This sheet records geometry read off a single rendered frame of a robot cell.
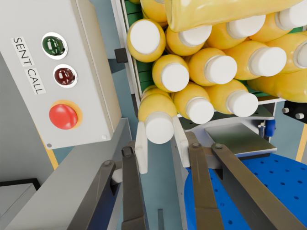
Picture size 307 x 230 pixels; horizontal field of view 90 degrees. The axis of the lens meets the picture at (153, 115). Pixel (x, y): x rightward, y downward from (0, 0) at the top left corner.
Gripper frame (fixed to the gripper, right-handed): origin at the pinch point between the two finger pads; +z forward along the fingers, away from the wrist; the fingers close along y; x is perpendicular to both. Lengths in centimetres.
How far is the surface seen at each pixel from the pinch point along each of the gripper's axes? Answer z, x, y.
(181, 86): 6.1, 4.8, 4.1
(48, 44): 2.9, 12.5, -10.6
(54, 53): 3.0, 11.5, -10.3
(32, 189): 102, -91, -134
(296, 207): 1.4, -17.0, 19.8
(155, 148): 114, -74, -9
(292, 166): 10.1, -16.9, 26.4
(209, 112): 6.2, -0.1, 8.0
